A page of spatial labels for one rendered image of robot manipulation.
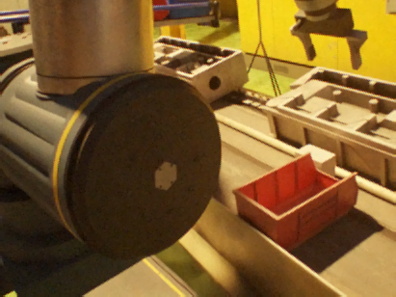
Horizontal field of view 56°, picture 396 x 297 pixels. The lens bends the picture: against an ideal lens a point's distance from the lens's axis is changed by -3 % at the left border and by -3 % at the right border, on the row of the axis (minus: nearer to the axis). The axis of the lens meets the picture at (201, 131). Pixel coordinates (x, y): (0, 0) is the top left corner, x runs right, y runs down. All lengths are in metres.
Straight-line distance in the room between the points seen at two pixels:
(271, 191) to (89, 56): 0.92
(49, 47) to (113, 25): 0.07
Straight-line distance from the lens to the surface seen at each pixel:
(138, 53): 0.41
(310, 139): 1.52
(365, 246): 1.17
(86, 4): 0.39
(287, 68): 5.00
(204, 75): 2.11
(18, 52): 0.60
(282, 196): 1.27
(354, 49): 0.97
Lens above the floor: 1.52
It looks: 24 degrees down
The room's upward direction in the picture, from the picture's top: 8 degrees counter-clockwise
